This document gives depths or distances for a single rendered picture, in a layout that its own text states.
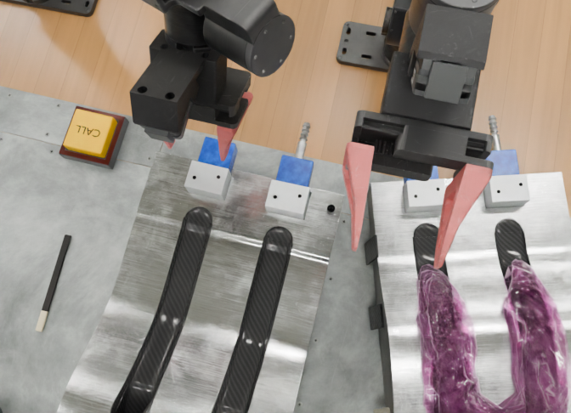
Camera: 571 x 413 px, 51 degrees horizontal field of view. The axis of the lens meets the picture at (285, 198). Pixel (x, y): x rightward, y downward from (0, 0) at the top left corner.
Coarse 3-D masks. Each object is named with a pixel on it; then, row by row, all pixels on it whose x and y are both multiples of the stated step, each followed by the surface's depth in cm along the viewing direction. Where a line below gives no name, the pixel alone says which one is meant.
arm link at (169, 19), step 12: (168, 12) 54; (180, 12) 53; (192, 12) 53; (168, 24) 55; (180, 24) 54; (192, 24) 54; (168, 36) 56; (180, 36) 55; (192, 36) 55; (192, 48) 57
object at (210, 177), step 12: (204, 144) 79; (216, 144) 79; (204, 156) 79; (216, 156) 79; (228, 156) 79; (192, 168) 77; (204, 168) 77; (216, 168) 77; (228, 168) 78; (192, 180) 77; (204, 180) 76; (216, 180) 76; (228, 180) 78; (192, 192) 79; (204, 192) 77; (216, 192) 76
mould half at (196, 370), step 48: (144, 192) 79; (240, 192) 79; (144, 240) 78; (240, 240) 77; (144, 288) 77; (240, 288) 76; (288, 288) 76; (96, 336) 73; (144, 336) 74; (192, 336) 74; (288, 336) 74; (96, 384) 69; (192, 384) 70; (288, 384) 71
